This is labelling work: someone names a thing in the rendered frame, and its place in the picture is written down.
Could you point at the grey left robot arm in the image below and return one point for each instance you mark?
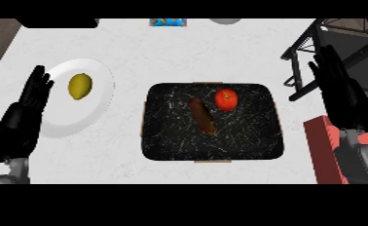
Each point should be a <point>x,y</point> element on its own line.
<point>13,171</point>

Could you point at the blue patterned box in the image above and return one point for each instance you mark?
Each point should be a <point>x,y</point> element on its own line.
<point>167,22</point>

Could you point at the black marble tray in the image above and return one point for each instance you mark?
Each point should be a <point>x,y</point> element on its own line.
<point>210,122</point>

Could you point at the red rectangular block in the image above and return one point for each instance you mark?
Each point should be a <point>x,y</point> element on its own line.
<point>325,152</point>

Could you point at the black appliance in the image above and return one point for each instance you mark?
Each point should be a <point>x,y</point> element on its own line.
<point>57,22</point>

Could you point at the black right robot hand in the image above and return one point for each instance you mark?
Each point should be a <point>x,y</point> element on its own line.
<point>341,87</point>

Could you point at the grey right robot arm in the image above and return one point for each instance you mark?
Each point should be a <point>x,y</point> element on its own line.
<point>353,155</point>

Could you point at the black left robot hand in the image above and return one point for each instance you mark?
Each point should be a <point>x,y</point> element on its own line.
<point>20,119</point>

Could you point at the red tomato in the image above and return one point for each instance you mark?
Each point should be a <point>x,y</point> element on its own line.
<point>224,99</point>

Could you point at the yellow lemon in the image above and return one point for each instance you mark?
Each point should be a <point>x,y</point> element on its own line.
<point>78,86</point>

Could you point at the grey round object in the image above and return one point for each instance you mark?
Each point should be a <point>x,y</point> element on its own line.
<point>224,21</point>

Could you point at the white round plate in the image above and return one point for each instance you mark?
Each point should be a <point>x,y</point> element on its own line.
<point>77,96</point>

